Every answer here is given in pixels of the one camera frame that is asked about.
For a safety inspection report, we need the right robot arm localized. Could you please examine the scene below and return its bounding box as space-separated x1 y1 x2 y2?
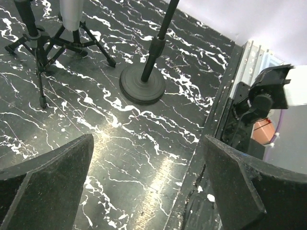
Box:
233 64 307 126

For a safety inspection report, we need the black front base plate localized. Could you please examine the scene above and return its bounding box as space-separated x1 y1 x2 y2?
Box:
164 45 244 230

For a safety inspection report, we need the silver microphone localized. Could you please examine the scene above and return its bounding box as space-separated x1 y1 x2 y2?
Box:
59 0 84 31

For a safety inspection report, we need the black tripod shock-mount stand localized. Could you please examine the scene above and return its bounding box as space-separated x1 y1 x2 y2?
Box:
5 0 116 109

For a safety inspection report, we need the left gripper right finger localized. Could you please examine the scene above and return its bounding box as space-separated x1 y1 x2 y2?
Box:
203 135 307 230

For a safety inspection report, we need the aluminium rail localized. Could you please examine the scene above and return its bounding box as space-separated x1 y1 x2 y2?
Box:
229 40 282 99

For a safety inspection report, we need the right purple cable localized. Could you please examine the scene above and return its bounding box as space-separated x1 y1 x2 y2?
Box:
268 111 286 148

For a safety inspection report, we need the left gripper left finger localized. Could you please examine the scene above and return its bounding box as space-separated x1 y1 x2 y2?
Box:
0 134 94 230

